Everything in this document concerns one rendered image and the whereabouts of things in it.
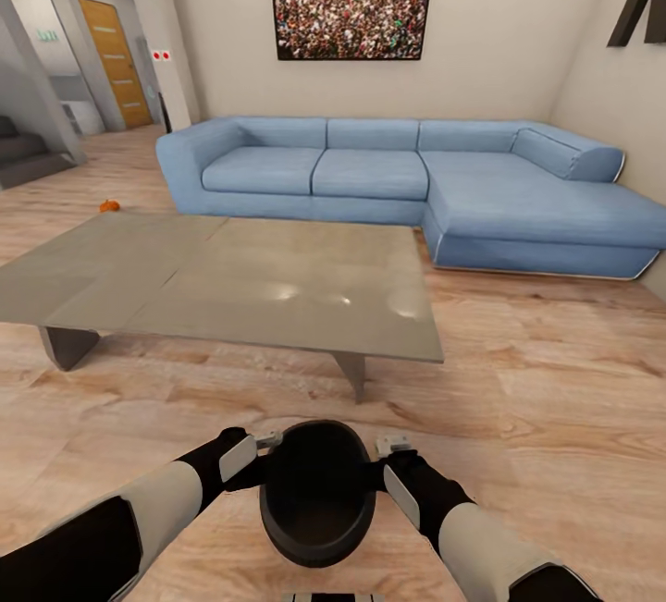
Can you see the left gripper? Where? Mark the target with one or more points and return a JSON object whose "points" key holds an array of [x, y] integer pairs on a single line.
{"points": [[266, 472]]}

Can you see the stairs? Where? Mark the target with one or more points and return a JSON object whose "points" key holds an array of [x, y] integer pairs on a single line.
{"points": [[24, 158]]}

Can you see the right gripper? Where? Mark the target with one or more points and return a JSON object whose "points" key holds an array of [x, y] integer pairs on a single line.
{"points": [[371, 478]]}

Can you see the door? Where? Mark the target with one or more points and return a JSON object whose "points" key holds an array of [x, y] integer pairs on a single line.
{"points": [[115, 56]]}

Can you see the cauldron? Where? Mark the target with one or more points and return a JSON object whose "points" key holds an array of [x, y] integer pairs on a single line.
{"points": [[316, 512]]}

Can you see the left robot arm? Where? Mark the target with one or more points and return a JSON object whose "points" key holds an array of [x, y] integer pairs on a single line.
{"points": [[100, 552]]}

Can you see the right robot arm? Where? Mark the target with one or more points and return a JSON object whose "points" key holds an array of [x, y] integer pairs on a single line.
{"points": [[489, 561]]}

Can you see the sofa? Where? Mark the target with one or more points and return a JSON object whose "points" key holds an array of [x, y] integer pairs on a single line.
{"points": [[493, 195]]}

